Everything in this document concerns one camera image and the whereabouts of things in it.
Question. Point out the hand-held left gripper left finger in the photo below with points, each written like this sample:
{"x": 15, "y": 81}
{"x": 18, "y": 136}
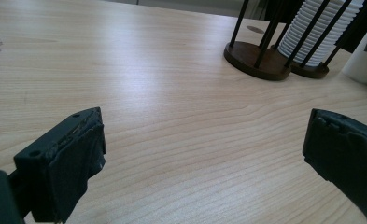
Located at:
{"x": 59, "y": 165}

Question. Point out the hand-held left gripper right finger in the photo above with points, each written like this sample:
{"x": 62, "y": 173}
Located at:
{"x": 349, "y": 155}

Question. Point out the single white paper cup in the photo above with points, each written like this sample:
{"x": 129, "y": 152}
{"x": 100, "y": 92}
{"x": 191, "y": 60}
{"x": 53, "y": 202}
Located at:
{"x": 358, "y": 68}

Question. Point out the cup holder with black rods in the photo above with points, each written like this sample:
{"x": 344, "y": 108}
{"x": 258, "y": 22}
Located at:
{"x": 312, "y": 72}
{"x": 249, "y": 59}

